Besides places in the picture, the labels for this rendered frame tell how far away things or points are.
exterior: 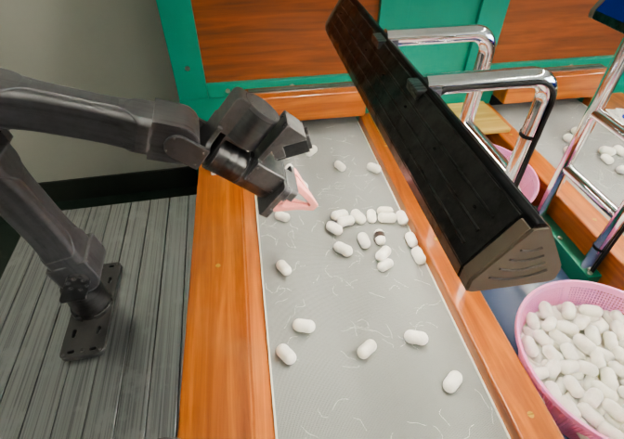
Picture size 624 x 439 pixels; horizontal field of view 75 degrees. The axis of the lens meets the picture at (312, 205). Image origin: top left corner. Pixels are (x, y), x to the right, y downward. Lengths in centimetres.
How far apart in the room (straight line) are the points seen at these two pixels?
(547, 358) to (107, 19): 172
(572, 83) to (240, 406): 113
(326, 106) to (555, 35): 64
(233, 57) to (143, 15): 81
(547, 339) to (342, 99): 67
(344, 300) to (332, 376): 13
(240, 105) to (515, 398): 53
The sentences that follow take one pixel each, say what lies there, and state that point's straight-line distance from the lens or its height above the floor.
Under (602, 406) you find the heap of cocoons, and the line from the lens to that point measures 74.
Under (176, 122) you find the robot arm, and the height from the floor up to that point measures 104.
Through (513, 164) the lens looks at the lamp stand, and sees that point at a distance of 62.
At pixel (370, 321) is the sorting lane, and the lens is 68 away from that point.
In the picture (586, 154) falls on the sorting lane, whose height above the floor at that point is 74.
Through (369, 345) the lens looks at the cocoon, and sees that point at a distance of 64.
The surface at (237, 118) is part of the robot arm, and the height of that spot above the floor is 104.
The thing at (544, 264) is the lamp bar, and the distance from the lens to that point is 37.
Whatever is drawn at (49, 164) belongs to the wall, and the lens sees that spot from 222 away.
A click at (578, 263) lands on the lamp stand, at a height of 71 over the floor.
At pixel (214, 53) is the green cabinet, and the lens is 104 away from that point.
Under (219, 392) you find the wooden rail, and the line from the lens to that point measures 61.
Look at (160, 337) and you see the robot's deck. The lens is 79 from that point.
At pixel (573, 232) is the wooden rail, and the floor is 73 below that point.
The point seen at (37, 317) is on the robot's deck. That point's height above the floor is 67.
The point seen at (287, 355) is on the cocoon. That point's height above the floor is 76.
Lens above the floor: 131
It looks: 42 degrees down
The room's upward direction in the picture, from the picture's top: straight up
